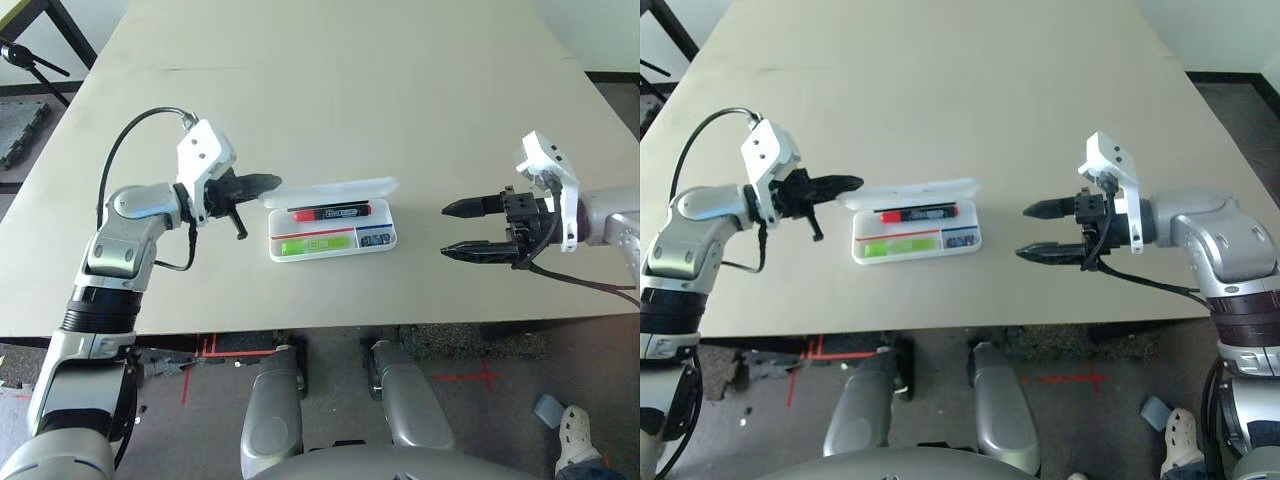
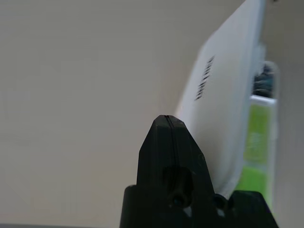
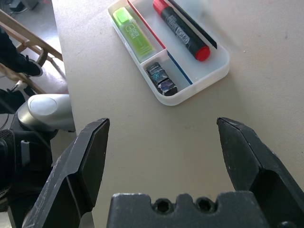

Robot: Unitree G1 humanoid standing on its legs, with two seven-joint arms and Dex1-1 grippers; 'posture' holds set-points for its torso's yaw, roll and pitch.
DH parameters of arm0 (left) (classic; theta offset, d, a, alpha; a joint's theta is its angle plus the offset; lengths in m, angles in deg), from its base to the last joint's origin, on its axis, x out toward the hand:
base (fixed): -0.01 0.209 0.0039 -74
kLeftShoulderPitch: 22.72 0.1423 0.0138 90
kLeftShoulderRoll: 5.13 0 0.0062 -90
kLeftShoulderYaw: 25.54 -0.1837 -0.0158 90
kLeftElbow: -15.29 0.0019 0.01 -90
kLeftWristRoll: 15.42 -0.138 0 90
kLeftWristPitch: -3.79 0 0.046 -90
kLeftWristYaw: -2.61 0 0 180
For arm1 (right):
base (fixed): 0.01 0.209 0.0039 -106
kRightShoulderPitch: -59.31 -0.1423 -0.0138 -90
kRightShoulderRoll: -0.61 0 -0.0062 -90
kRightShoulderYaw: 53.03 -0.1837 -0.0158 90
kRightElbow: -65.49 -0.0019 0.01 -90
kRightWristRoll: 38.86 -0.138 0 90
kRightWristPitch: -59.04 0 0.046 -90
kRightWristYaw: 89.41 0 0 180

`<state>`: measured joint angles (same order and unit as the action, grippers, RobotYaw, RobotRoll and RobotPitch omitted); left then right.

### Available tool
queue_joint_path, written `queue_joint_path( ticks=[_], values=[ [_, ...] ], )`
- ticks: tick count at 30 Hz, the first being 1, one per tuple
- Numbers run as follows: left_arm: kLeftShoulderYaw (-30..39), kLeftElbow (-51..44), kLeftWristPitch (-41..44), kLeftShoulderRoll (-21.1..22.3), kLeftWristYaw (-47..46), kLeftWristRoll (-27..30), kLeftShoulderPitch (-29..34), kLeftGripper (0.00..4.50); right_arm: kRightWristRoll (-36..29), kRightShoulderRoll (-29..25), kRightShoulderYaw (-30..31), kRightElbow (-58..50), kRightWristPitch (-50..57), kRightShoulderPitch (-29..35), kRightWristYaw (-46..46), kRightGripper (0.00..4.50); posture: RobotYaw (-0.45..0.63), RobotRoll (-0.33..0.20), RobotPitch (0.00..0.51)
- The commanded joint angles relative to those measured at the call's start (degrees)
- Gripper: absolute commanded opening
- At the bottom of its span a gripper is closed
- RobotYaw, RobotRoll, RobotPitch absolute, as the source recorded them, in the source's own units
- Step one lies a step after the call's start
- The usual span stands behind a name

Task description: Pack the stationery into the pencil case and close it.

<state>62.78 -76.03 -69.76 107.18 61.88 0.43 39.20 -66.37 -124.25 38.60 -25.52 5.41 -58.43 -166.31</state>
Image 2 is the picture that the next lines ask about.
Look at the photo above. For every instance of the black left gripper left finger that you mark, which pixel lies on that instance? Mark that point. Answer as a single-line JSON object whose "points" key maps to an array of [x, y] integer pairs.
{"points": [[156, 147]]}

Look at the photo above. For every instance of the white plastic pencil case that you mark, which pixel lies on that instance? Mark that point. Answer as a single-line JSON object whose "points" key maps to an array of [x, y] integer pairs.
{"points": [[225, 95]]}

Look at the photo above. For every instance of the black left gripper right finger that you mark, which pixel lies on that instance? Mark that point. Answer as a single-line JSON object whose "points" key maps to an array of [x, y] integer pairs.
{"points": [[190, 152]]}

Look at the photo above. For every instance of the green stationery block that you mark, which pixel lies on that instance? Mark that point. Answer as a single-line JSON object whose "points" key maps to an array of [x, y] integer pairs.
{"points": [[259, 123]]}

